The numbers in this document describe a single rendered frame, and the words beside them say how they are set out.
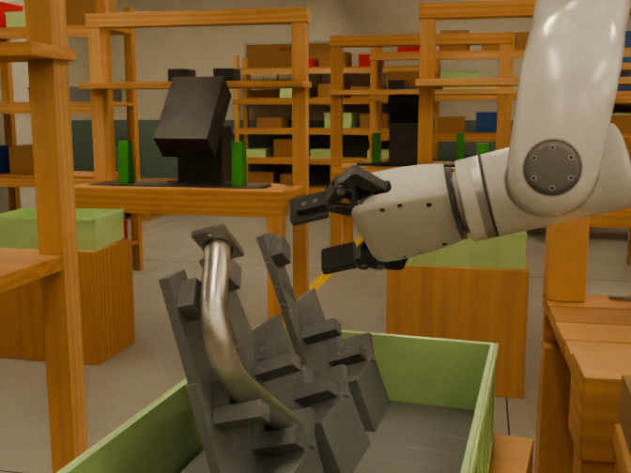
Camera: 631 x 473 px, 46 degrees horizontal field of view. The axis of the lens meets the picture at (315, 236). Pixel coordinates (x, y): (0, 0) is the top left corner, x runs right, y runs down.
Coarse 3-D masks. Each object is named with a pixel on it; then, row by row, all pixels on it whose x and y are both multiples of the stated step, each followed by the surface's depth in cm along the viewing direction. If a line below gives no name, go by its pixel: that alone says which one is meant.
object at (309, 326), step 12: (300, 312) 116; (312, 312) 116; (300, 324) 115; (312, 324) 114; (324, 324) 113; (336, 324) 113; (312, 336) 113; (324, 336) 114; (336, 336) 114; (336, 348) 122; (348, 348) 121; (360, 348) 120; (336, 360) 121; (348, 360) 121; (360, 360) 122
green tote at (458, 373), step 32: (384, 352) 127; (416, 352) 126; (448, 352) 124; (480, 352) 123; (384, 384) 128; (416, 384) 127; (448, 384) 125; (480, 384) 124; (160, 416) 97; (192, 416) 107; (480, 416) 93; (96, 448) 84; (128, 448) 90; (160, 448) 98; (192, 448) 107; (480, 448) 94
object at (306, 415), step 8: (304, 408) 95; (312, 408) 95; (304, 416) 94; (312, 416) 94; (304, 424) 94; (312, 424) 94; (304, 432) 93; (312, 432) 93; (304, 440) 93; (312, 440) 92; (312, 448) 92
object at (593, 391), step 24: (576, 360) 133; (600, 360) 132; (624, 360) 132; (576, 384) 132; (600, 384) 124; (576, 408) 131; (600, 408) 125; (576, 432) 130; (600, 432) 125; (600, 456) 126
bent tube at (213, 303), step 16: (208, 240) 83; (224, 240) 83; (208, 256) 82; (224, 256) 82; (208, 272) 80; (224, 272) 81; (208, 288) 79; (224, 288) 80; (208, 304) 78; (224, 304) 79; (208, 320) 78; (224, 320) 78; (208, 336) 77; (224, 336) 78; (208, 352) 78; (224, 352) 78; (224, 368) 78; (240, 368) 79; (224, 384) 79; (240, 384) 79; (256, 384) 82; (240, 400) 81; (272, 400) 86; (272, 416) 86; (288, 416) 89
